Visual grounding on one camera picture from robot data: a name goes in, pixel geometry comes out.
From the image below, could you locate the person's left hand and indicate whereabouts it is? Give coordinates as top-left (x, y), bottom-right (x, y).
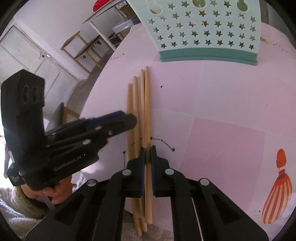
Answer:
top-left (21, 176), bottom-right (73, 205)

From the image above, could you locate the near wooden chair black back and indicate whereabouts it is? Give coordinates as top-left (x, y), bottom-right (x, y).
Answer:
top-left (45, 102), bottom-right (80, 132)

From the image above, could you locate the wooden chair dark seat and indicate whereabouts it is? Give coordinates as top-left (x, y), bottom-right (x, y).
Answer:
top-left (60, 31), bottom-right (109, 74)

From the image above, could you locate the pink patterned table mat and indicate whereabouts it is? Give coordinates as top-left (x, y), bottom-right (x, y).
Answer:
top-left (81, 24), bottom-right (295, 239)

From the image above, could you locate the white panel door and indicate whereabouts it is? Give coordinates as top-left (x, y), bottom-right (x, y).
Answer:
top-left (1, 26), bottom-right (78, 116)

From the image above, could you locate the white long side table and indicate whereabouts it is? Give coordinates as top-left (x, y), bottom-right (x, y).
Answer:
top-left (82, 0), bottom-right (127, 52)

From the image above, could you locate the red plastic bag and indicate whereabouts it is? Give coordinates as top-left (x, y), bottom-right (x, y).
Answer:
top-left (93, 0), bottom-right (110, 12)

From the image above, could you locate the mint green utensil holder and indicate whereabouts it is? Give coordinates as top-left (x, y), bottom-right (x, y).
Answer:
top-left (128, 0), bottom-right (261, 65)

